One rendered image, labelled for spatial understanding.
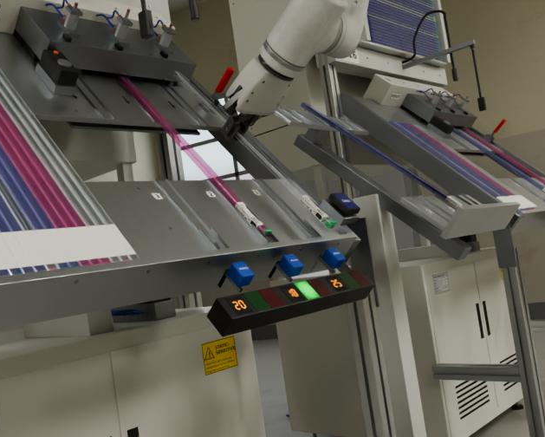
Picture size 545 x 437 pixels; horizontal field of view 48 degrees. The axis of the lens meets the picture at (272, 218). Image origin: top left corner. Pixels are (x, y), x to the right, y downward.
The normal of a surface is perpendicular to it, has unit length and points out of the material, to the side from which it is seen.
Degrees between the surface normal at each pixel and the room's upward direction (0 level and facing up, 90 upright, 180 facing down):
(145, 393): 90
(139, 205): 48
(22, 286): 138
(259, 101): 151
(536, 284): 90
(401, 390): 90
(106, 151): 90
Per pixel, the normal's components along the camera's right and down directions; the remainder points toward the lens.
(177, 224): 0.44, -0.77
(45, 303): 0.59, 0.63
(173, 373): 0.72, -0.15
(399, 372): -0.61, 0.04
